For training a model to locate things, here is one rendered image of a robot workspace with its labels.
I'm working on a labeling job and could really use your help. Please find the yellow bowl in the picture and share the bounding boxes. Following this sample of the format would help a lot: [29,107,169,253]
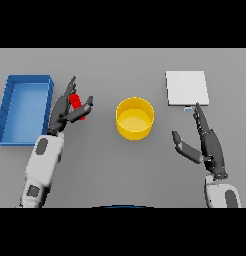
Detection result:
[115,96,156,141]

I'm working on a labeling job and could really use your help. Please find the red beaker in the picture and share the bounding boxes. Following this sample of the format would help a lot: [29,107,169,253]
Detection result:
[68,93,87,121]

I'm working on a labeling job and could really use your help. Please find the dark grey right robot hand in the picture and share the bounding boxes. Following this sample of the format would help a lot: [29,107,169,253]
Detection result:
[171,102,229,181]

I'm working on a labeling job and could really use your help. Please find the blue plastic tray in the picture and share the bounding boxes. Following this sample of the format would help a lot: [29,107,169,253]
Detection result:
[0,74,55,147]

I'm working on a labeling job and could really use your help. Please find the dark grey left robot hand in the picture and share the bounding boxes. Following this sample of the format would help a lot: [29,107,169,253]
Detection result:
[46,75,94,136]

